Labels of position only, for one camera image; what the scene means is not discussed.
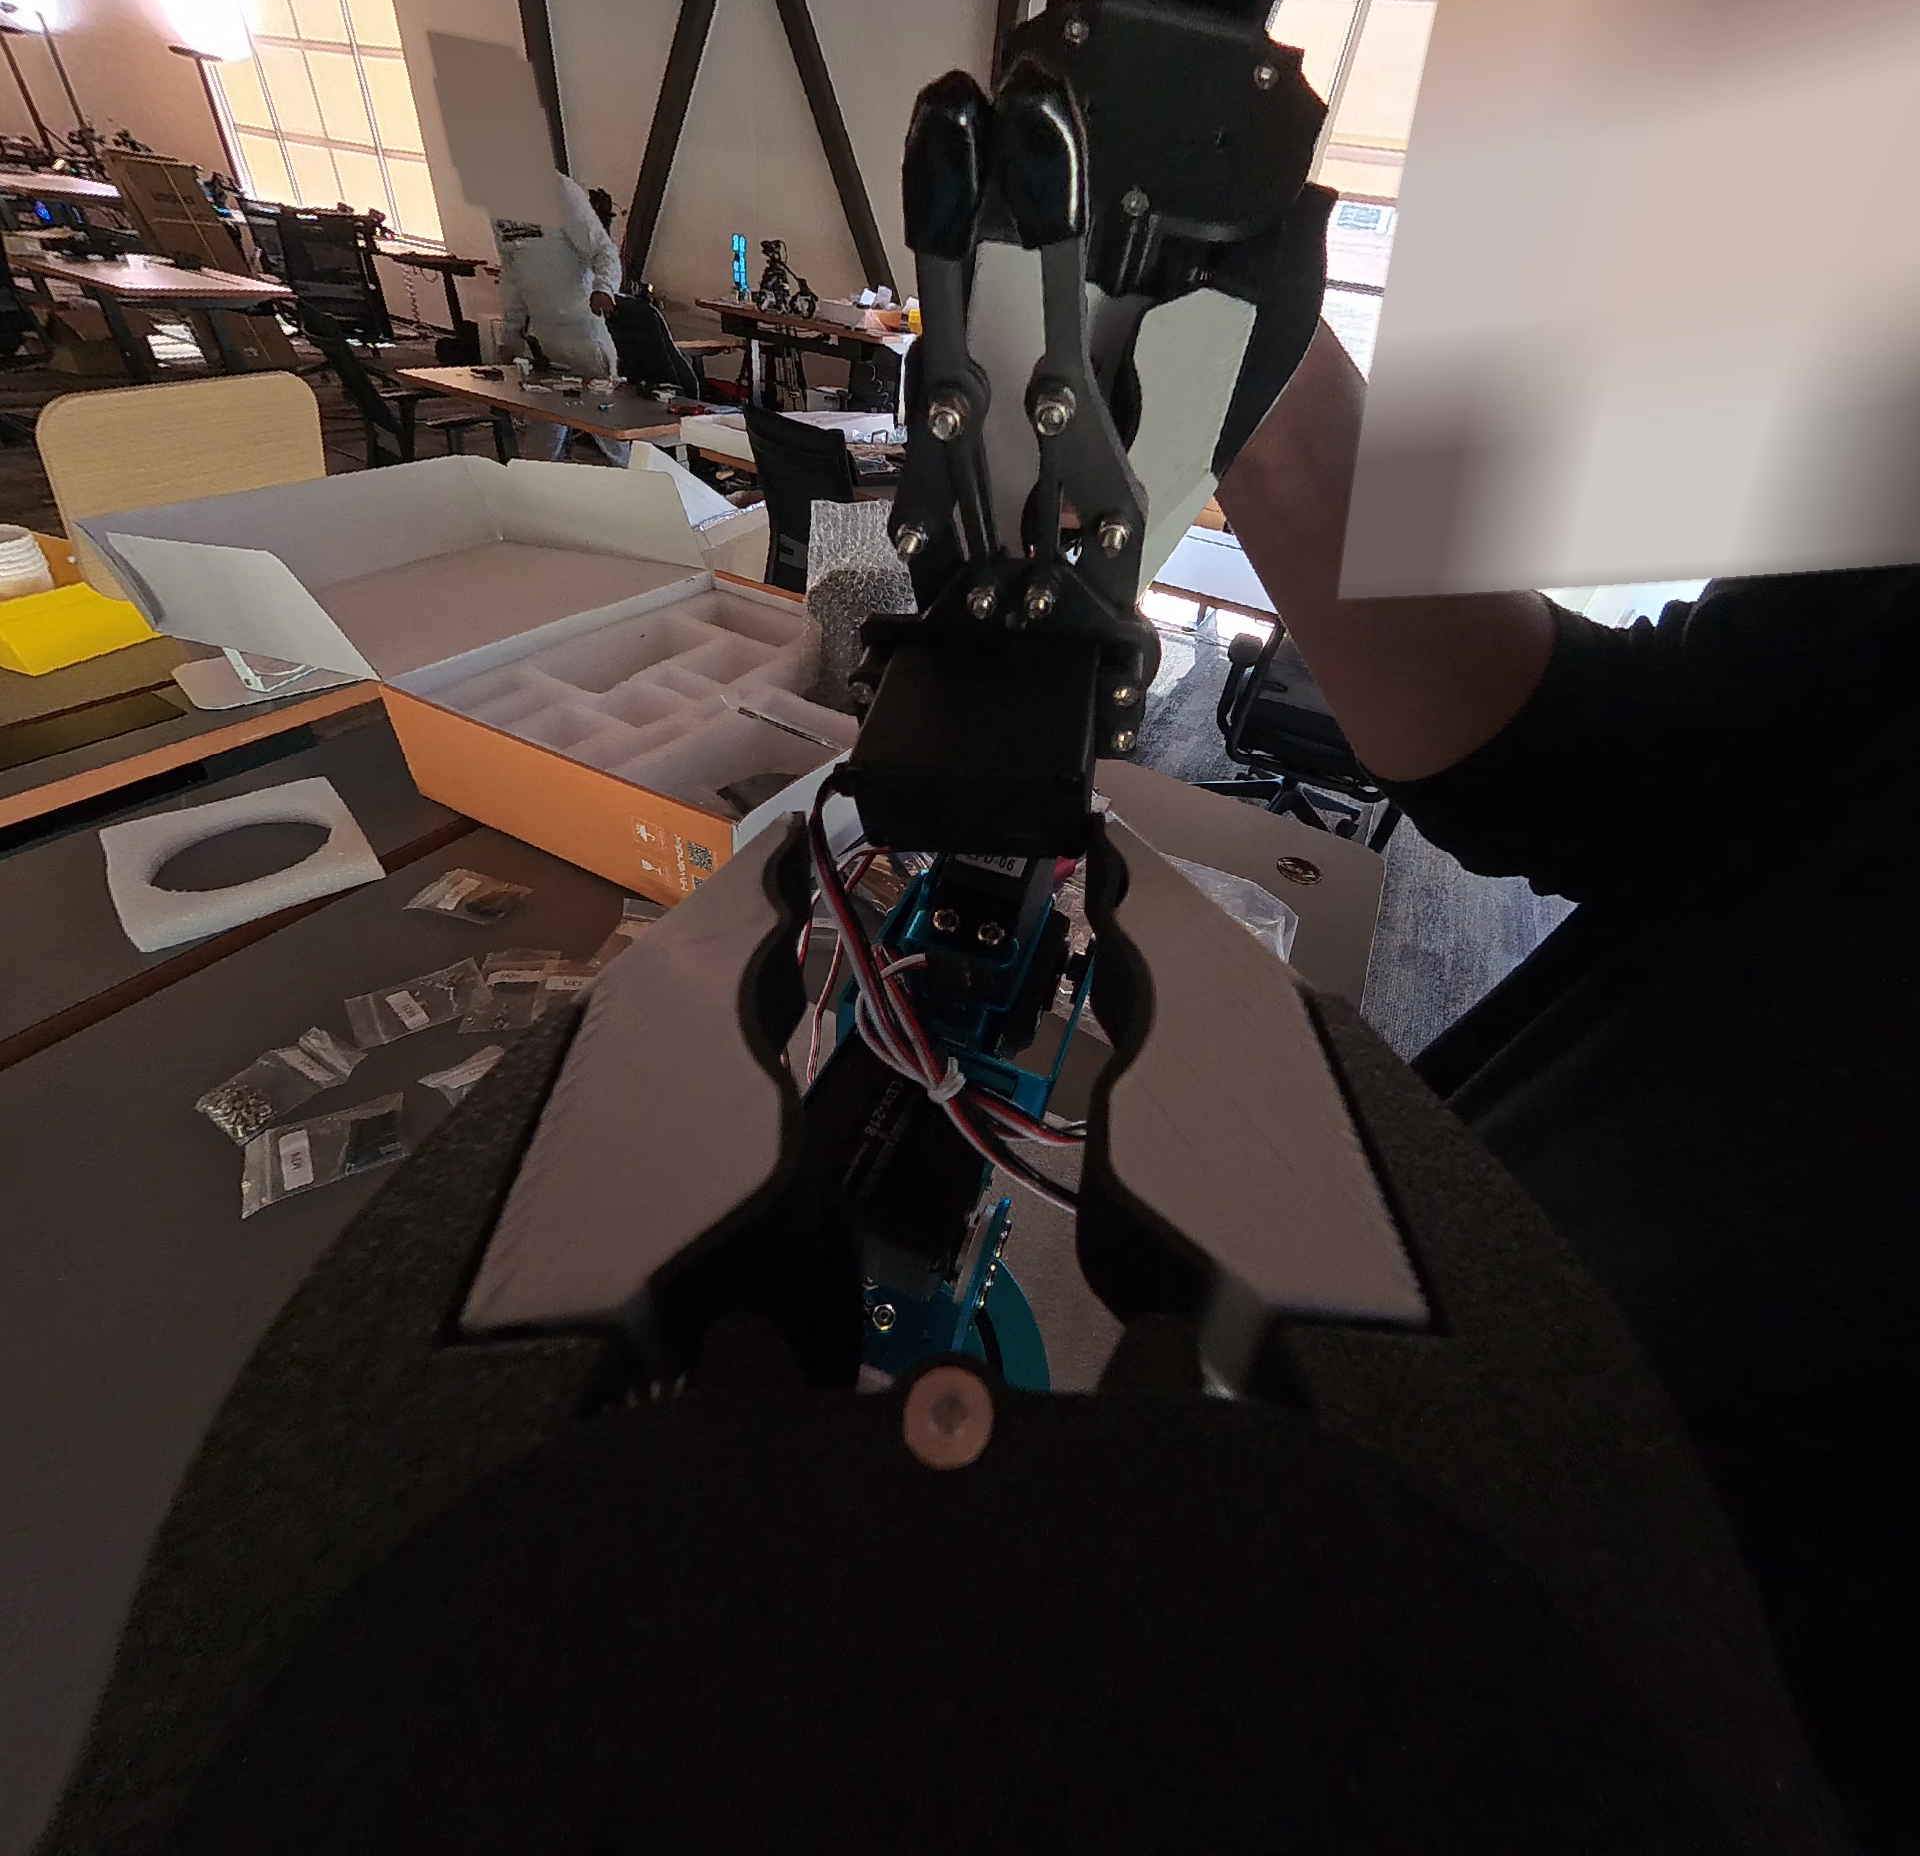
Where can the yellow plastic tray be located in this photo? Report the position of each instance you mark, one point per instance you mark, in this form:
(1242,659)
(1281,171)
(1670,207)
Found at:
(68,634)

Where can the orange white cardboard box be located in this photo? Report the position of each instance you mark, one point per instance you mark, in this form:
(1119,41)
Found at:
(555,792)

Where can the blue toy robot arm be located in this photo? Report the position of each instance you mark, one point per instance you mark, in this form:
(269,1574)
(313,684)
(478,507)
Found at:
(976,746)

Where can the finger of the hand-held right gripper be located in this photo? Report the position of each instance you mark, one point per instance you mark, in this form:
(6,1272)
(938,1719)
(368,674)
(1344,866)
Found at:
(1007,341)
(1195,388)

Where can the thin metal tool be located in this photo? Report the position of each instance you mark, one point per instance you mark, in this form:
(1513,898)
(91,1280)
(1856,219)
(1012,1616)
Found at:
(780,718)

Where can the person's right forearm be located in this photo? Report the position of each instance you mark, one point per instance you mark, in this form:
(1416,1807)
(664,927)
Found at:
(1350,657)

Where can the pile of small screw bags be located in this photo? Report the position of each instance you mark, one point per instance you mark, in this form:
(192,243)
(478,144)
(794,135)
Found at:
(324,1152)

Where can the beige wooden chair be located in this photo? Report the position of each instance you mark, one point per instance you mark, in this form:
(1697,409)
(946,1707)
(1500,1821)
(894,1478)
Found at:
(181,446)

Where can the white foam frame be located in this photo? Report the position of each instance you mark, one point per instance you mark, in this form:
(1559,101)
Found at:
(143,905)

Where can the bubble wrap roll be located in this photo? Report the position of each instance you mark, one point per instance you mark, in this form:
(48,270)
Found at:
(857,582)

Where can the white ribbed container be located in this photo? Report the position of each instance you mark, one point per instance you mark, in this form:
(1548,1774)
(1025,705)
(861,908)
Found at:
(18,560)

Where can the brown background table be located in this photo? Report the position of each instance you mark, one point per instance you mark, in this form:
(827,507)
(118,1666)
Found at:
(524,394)

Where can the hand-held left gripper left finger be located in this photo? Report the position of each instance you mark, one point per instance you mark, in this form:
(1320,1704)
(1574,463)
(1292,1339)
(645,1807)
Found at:
(630,1137)

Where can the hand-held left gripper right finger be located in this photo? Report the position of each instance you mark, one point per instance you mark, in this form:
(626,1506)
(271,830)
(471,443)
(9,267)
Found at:
(1261,1137)

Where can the grey desk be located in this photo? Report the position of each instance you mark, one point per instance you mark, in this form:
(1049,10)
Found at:
(121,1286)

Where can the person's black shirt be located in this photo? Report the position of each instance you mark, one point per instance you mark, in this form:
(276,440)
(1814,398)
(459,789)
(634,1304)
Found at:
(1726,1137)

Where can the black office chair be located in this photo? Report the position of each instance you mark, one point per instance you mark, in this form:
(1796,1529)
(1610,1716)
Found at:
(797,492)
(1304,731)

